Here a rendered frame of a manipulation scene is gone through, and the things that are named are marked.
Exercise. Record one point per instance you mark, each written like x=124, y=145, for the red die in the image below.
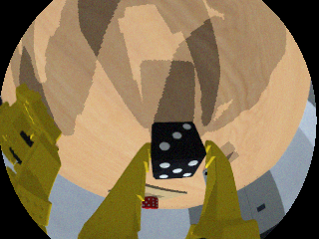
x=150, y=203

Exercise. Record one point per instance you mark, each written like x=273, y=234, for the tan textured mat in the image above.
x=162, y=193

